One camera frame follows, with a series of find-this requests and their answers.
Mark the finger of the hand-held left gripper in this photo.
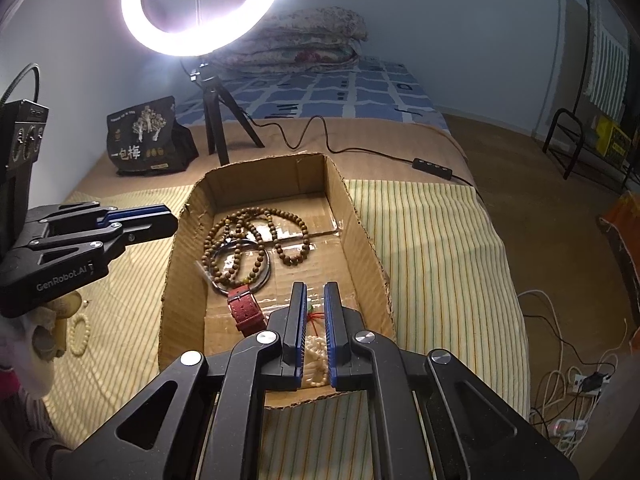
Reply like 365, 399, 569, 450
25, 200, 177, 235
12, 216, 180, 263

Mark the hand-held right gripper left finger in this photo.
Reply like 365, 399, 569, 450
65, 281, 308, 480

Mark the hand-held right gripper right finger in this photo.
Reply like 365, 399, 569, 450
323, 281, 581, 480

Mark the green pendant with red cord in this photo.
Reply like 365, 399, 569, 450
305, 300, 326, 333

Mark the white bead necklace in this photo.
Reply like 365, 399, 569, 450
300, 332, 333, 388

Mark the red watch strap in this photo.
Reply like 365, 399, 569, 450
227, 285, 268, 338

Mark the cardboard box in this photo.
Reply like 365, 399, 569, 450
157, 152, 397, 411

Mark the brown wooden bead necklace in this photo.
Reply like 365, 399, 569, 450
200, 207, 313, 291

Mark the person's left forearm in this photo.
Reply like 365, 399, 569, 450
0, 362, 76, 466

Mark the person's left hand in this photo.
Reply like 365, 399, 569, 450
0, 287, 83, 398

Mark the black printed snack bag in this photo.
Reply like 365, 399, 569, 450
106, 96, 200, 177

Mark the yellow striped bed sheet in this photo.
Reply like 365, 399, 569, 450
20, 177, 531, 480

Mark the black tripod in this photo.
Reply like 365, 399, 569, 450
189, 60, 266, 167

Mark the brown blanket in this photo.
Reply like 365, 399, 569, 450
87, 117, 471, 196

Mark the blue checked bed sheet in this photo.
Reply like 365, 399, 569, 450
172, 55, 443, 126

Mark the folded floral quilt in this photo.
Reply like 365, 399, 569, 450
212, 6, 369, 73

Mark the orange cloth cover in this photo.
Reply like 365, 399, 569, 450
597, 192, 640, 321

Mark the black metal shoe rack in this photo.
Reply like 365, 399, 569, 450
542, 107, 640, 196

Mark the yellow box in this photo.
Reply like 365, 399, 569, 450
595, 115, 633, 163

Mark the white striped towel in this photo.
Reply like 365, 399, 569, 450
585, 20, 632, 118

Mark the black clothes rack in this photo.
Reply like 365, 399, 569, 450
570, 0, 640, 126

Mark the white bead bracelet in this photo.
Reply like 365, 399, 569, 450
69, 312, 92, 357

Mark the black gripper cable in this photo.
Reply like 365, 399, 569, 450
0, 62, 41, 106

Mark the black cable with inline controller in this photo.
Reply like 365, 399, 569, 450
245, 115, 488, 203

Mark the white ring light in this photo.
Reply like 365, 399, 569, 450
121, 0, 287, 58

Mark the white power strip with cables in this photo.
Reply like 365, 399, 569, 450
517, 287, 640, 456

